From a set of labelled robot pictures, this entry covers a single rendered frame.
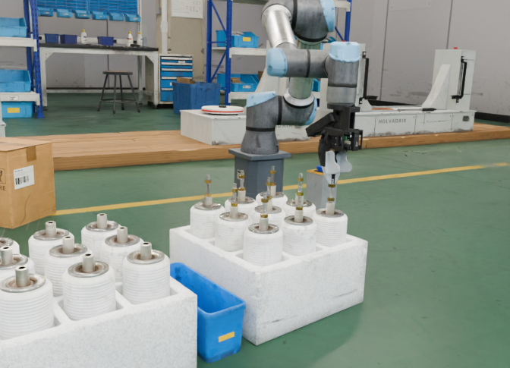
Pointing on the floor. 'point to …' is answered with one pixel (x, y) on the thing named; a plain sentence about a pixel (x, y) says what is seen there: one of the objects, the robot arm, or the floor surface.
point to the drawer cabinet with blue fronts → (167, 76)
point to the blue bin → (212, 314)
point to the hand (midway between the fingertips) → (330, 177)
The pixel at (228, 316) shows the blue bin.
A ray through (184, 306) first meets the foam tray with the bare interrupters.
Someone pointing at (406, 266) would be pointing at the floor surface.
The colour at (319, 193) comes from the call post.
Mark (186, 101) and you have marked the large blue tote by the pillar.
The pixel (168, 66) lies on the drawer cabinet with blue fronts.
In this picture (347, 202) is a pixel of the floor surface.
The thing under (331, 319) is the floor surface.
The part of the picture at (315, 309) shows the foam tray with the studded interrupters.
